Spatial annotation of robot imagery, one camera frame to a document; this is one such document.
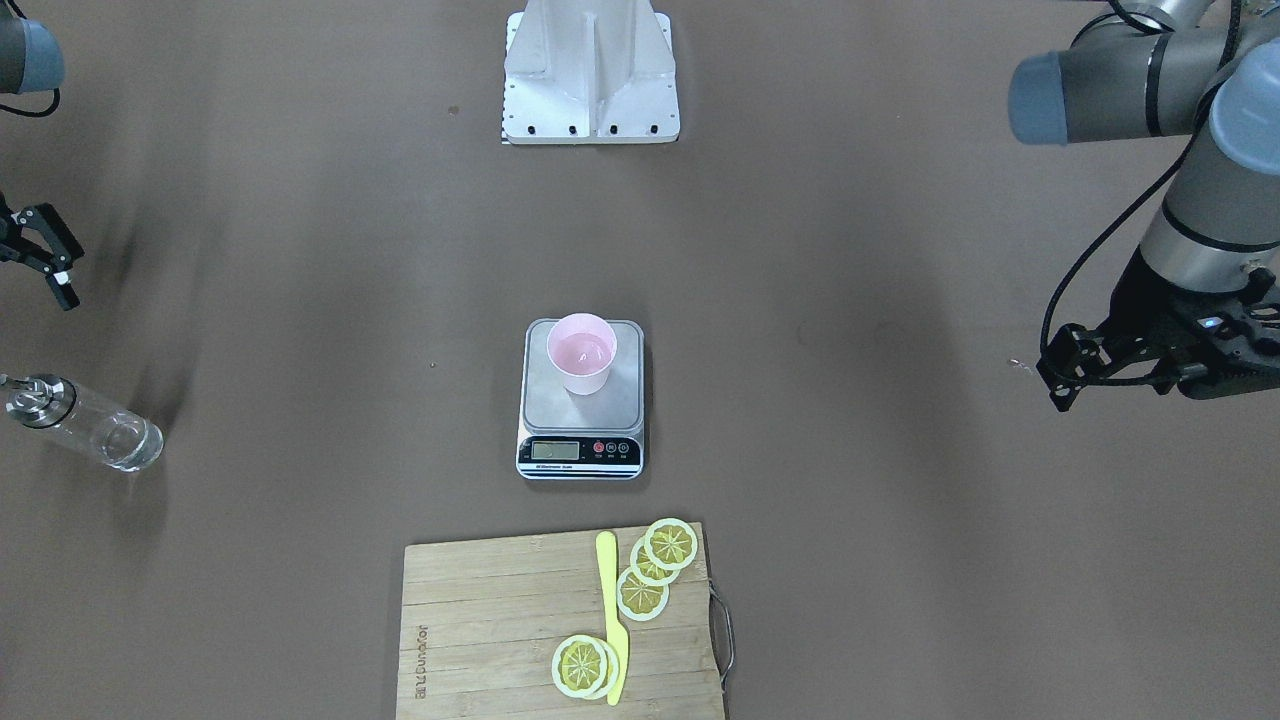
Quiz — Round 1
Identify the lemon slice by knife blade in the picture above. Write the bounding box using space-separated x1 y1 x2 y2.
550 634 621 700

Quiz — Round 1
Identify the silver kitchen scale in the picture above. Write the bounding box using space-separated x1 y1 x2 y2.
515 318 646 480

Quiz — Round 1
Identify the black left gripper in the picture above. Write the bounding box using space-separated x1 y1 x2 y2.
1036 249 1221 413

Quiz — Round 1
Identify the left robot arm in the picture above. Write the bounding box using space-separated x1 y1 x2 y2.
1007 1 1279 413

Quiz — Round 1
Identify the bamboo cutting board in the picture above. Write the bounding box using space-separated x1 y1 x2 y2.
396 530 733 719

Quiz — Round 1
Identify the yellow plastic knife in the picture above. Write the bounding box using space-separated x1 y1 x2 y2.
595 530 630 706

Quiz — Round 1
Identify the pink plastic cup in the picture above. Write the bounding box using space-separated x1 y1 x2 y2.
547 313 618 396

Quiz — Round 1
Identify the glass sauce bottle metal spout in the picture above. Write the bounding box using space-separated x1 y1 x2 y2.
0 372 165 473

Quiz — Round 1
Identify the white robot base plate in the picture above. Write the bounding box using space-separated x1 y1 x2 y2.
500 1 681 146

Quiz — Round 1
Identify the middle lemon slice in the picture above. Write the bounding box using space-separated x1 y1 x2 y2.
628 537 681 587

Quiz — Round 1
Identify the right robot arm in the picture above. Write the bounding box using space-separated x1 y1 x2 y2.
1 1 84 311

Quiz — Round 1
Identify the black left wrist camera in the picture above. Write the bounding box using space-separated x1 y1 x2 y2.
1172 265 1279 400

